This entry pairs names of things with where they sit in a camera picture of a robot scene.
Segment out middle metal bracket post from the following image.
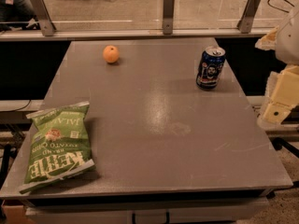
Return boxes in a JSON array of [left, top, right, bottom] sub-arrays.
[[162, 0, 175, 35]]

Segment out metal bracket post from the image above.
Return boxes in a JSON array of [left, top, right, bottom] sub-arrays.
[[162, 0, 175, 35], [237, 0, 261, 34], [30, 0, 55, 36]]

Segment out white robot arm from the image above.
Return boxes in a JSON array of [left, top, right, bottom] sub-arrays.
[[255, 4, 299, 126]]

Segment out blue pepsi can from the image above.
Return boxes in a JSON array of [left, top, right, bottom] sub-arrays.
[[196, 47, 225, 90]]

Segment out green kettle chips bag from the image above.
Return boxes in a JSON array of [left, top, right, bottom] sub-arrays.
[[19, 101, 95, 194]]

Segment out left metal bracket post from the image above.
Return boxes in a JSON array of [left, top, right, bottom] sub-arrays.
[[30, 0, 55, 36]]

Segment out person in jeans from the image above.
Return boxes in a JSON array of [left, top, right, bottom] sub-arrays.
[[0, 0, 36, 31]]

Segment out orange fruit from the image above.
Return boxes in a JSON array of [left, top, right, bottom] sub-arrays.
[[103, 45, 120, 63]]

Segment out metal barrier rail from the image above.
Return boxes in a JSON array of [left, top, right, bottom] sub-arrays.
[[0, 28, 271, 42]]

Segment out cardboard box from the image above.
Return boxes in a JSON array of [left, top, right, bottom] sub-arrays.
[[1, 200, 36, 224]]

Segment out right metal bracket post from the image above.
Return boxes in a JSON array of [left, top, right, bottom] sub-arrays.
[[237, 0, 261, 34]]

